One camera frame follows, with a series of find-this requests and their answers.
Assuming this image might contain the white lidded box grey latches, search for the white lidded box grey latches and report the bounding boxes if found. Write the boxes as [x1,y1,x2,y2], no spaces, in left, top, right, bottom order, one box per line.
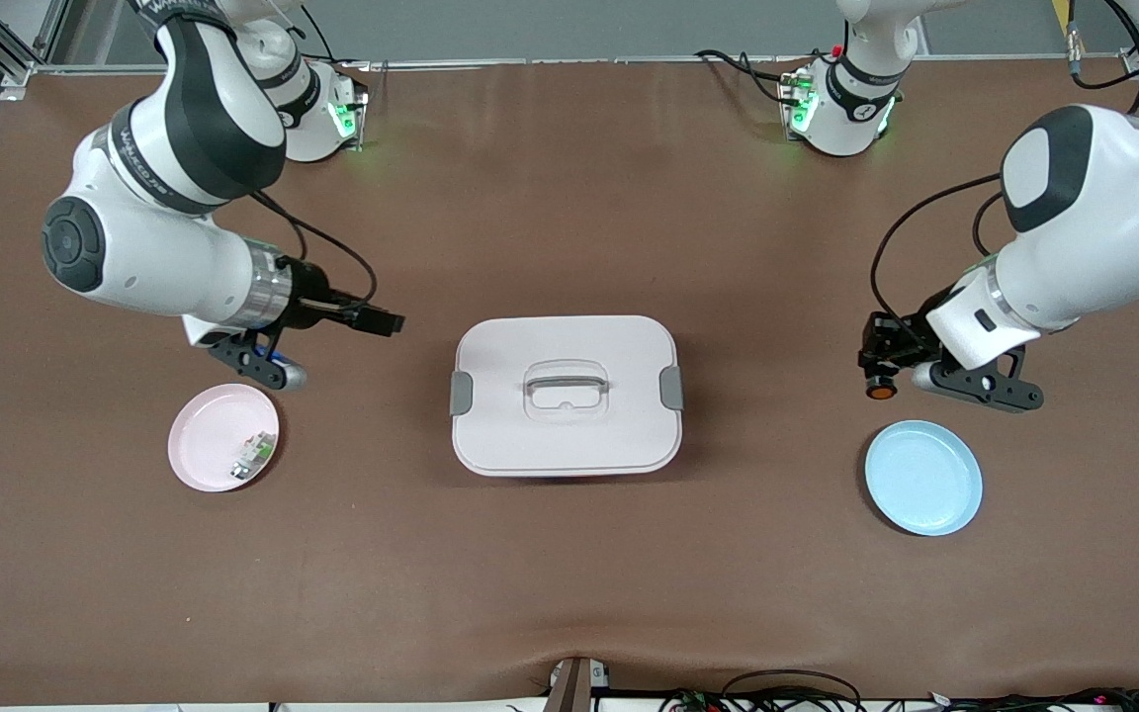
[449,314,686,479]

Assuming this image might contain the light blue round plate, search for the light blue round plate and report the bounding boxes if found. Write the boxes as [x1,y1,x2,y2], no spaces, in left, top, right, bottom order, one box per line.
[863,419,984,538]

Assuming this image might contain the pale pink round plate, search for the pale pink round plate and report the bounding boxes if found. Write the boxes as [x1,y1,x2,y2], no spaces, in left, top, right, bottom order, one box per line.
[167,383,282,493]

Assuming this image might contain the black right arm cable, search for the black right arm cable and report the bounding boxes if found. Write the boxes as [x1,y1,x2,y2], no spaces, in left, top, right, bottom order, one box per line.
[250,192,379,306]

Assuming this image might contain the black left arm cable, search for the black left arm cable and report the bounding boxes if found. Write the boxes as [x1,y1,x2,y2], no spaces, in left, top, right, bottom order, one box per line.
[870,0,1139,327]

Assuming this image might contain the green push button switch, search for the green push button switch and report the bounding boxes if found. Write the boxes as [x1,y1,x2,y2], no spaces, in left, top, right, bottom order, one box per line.
[230,431,279,484]

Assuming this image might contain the black arm base cable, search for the black arm base cable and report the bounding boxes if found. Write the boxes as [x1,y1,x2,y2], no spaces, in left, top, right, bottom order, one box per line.
[694,47,800,106]

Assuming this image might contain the black cable loop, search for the black cable loop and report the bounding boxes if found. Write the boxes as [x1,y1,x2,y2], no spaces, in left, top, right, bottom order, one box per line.
[721,668,865,712]

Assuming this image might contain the silver table edge rail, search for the silver table edge rail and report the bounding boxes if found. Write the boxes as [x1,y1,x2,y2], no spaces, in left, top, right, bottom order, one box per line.
[31,54,1124,76]

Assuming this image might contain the aluminium frame profile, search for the aluminium frame profile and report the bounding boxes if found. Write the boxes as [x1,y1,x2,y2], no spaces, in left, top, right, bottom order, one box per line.
[0,0,72,88]

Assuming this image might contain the bundle of dark cables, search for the bundle of dark cables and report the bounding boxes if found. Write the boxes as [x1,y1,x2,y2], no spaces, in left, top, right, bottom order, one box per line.
[920,687,1139,712]

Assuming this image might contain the metal bracket at table edge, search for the metal bracket at table edge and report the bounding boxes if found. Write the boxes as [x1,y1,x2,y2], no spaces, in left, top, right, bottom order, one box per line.
[545,656,612,712]

